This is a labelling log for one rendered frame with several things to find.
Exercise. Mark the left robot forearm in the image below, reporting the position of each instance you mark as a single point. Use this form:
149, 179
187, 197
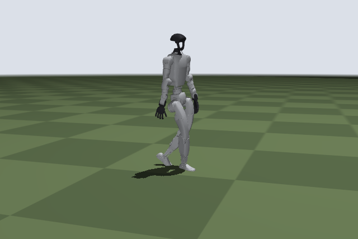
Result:
192, 89

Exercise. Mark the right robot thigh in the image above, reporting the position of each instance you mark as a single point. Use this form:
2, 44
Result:
180, 118

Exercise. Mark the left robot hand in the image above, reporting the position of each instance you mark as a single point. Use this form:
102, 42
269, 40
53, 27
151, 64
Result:
196, 104

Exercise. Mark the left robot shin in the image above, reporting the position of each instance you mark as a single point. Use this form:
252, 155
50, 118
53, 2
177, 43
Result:
173, 146

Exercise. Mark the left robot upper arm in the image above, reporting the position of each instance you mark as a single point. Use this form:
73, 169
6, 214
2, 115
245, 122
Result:
189, 77

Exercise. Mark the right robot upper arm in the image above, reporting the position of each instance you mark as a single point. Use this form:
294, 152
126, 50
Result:
167, 62

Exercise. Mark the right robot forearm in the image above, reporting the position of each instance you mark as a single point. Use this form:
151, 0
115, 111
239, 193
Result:
164, 93

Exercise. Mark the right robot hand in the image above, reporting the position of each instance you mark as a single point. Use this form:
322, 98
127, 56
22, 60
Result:
161, 110

